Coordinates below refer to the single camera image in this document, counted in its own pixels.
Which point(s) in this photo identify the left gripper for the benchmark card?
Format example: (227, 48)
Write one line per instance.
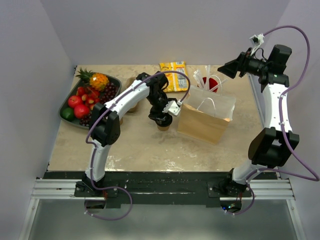
(154, 112)

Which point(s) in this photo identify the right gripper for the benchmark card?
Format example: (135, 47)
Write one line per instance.
(240, 65)

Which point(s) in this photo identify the brown paper bag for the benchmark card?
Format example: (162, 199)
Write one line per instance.
(205, 115)

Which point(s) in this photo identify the black coffee lid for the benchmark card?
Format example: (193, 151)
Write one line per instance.
(165, 118)

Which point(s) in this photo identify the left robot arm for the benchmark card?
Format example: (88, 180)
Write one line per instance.
(104, 127)

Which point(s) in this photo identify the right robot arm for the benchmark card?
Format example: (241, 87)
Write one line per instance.
(271, 147)

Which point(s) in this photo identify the yellow snack bag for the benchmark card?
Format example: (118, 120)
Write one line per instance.
(176, 82)

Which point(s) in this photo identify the cardboard cup carrier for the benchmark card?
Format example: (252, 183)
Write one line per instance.
(127, 86)

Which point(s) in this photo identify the red plastic cup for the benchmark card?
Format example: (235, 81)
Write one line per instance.
(212, 83)

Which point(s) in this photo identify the dark purple grape bunch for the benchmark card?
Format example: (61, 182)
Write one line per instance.
(106, 95)

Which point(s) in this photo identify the toy pineapple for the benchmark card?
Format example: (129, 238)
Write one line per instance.
(97, 81)

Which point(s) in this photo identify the red toy strawberries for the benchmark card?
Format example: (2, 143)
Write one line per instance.
(89, 96)

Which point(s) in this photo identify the red toy apple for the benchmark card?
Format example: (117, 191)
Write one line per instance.
(80, 111)
(74, 101)

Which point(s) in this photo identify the dark green fruit tray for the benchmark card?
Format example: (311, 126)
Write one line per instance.
(79, 83)

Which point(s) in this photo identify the green toy lime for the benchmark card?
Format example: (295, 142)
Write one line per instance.
(68, 114)

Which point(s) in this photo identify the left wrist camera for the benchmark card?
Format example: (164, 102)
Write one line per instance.
(172, 108)

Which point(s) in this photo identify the black mounting base plate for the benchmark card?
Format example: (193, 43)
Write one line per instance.
(209, 189)

